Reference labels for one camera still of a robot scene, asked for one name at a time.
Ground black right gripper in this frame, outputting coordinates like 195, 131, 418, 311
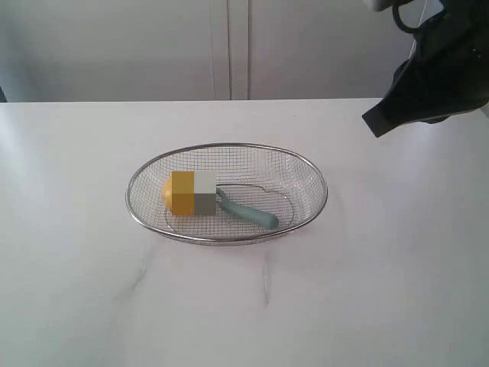
362, 1, 488, 138

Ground teal handled vegetable peeler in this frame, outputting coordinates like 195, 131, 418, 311
216, 188, 280, 229

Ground yellow lemon with sticker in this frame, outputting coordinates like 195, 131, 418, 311
162, 171, 195, 216

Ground oval steel mesh basket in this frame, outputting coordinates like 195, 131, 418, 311
125, 142, 329, 246

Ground white cabinet doors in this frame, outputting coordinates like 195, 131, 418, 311
1, 1, 413, 102

